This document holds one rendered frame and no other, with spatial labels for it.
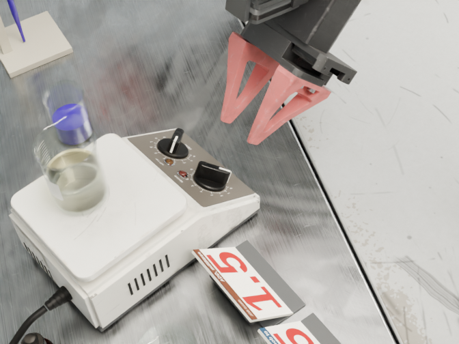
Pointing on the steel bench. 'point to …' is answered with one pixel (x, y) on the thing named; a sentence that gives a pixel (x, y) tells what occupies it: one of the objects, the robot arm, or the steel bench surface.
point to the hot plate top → (104, 213)
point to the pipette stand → (31, 44)
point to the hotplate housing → (140, 256)
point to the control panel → (203, 196)
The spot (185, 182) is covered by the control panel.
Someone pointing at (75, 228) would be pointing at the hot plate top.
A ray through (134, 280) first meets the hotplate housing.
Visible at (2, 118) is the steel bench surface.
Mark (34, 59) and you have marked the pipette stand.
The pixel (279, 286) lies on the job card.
